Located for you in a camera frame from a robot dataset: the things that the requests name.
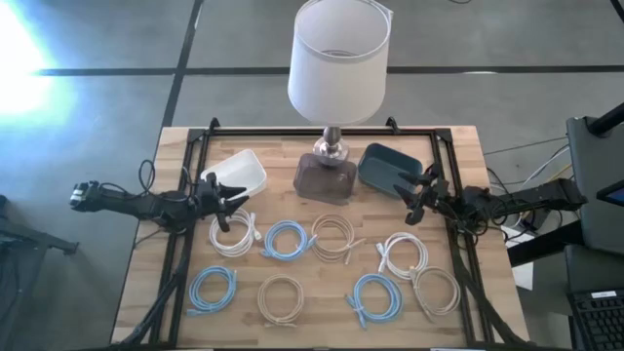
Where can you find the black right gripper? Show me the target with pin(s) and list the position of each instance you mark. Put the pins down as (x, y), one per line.
(431, 195)

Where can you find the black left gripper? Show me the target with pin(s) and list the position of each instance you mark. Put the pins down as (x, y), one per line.
(209, 200)

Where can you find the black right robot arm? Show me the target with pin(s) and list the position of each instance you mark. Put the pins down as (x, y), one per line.
(536, 195)

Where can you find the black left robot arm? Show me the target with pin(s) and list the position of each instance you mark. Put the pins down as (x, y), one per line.
(146, 205)

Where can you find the white plastic bin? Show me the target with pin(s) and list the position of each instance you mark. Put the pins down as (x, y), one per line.
(241, 170)

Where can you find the dark teal plastic bin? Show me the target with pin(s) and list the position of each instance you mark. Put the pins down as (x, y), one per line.
(385, 168)

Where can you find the smoky clear plastic bin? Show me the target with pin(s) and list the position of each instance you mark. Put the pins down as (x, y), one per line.
(324, 187)

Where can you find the white shade table lamp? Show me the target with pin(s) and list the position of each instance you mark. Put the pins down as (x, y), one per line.
(336, 73)

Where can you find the white paper sheet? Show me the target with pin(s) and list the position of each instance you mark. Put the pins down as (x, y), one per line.
(522, 273)

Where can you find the grey cart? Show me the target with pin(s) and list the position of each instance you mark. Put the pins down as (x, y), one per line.
(597, 195)

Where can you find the black tablet screen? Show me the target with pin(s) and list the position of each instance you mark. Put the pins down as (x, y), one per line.
(613, 194)

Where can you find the black floor stand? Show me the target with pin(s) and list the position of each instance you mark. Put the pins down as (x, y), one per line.
(29, 239)

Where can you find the black keyboard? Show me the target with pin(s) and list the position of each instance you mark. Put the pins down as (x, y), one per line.
(599, 319)

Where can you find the black aluminium table frame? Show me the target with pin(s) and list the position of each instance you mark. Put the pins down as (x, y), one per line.
(317, 131)

